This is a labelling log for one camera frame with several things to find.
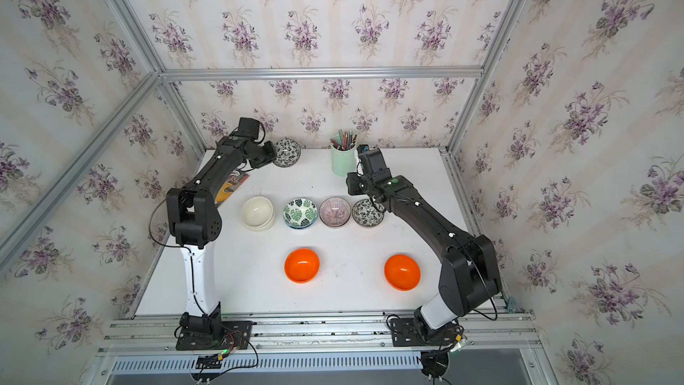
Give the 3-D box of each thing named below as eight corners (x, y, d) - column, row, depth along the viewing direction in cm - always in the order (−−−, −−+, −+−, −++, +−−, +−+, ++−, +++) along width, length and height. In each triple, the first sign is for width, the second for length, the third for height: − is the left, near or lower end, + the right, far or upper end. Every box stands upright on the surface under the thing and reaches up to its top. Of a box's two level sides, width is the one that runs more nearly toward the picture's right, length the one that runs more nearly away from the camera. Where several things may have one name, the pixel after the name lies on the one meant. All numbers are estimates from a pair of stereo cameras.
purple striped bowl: (319, 226, 95) (318, 220, 92) (320, 203, 102) (320, 196, 98) (350, 227, 95) (350, 220, 92) (349, 203, 102) (350, 196, 98)
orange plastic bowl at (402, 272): (386, 292, 82) (388, 288, 78) (383, 259, 89) (385, 254, 85) (419, 292, 82) (422, 288, 78) (413, 260, 89) (416, 254, 85)
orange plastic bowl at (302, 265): (283, 284, 84) (281, 280, 80) (288, 253, 90) (286, 248, 87) (319, 284, 84) (318, 280, 81) (320, 253, 90) (320, 248, 87)
